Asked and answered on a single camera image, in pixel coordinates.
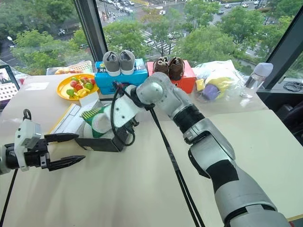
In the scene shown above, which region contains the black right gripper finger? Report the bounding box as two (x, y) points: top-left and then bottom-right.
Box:
(117, 128), (130, 143)

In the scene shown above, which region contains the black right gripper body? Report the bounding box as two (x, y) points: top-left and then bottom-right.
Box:
(119, 115), (140, 133)

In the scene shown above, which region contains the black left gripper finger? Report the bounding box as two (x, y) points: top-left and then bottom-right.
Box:
(48, 155), (86, 172)
(44, 133), (80, 144)

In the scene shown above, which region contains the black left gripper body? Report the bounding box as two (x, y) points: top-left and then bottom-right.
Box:
(23, 138), (52, 170)

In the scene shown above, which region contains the green white cup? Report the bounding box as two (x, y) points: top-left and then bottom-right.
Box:
(83, 113), (117, 139)

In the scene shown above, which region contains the blue shoebox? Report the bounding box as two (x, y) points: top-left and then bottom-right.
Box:
(94, 58), (150, 95)

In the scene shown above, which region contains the red shoebox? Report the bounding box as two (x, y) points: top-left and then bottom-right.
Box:
(146, 60), (197, 95)

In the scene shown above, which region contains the white and green shoe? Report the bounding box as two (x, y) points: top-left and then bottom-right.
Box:
(81, 105), (112, 124)

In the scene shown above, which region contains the white wrapping paper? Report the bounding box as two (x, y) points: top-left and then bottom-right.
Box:
(79, 90), (101, 107)

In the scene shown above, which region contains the yellow plate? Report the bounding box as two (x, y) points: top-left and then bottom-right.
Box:
(56, 73), (100, 101)

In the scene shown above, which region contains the white paper sheet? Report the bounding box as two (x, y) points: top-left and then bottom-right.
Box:
(24, 81), (50, 91)

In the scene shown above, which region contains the grey shoe with white sole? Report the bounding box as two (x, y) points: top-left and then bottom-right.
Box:
(102, 51), (122, 77)
(119, 50), (136, 76)

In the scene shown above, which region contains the brown shoe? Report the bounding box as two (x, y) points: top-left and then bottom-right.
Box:
(152, 56), (170, 77)
(168, 56), (185, 81)

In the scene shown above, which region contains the tablet device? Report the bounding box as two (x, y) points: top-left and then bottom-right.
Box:
(0, 64), (21, 112)

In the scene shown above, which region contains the white plastic basket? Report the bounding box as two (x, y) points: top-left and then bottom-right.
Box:
(45, 60), (93, 76)

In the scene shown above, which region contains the purple and yellow toy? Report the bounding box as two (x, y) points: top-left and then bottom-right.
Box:
(201, 77), (235, 101)

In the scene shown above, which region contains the clear plastic bag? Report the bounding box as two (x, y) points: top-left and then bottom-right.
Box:
(192, 59), (252, 103)

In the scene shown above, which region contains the clear bottle with lilac cap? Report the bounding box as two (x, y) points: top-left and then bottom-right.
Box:
(240, 62), (274, 99)

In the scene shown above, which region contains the black chair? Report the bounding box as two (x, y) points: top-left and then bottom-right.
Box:
(276, 101), (303, 143)

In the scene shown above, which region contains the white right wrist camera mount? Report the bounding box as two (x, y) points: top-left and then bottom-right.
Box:
(109, 95), (145, 129)

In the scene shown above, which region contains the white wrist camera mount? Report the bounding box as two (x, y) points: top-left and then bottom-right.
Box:
(109, 95), (145, 129)
(14, 119), (43, 171)

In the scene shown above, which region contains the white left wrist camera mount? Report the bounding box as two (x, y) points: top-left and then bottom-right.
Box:
(14, 119), (43, 171)

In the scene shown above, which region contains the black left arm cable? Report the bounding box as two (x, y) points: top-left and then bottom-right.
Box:
(0, 109), (32, 227)

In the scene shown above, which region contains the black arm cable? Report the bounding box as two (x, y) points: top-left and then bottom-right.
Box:
(0, 109), (32, 227)
(110, 80), (206, 227)

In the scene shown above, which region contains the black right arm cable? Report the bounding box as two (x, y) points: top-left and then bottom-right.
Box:
(110, 80), (206, 227)

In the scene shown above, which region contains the dark window frame post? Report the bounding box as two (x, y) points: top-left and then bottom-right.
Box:
(262, 9), (303, 90)
(72, 0), (109, 62)

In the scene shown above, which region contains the thin black cable coil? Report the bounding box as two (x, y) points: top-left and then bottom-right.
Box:
(282, 81), (303, 91)

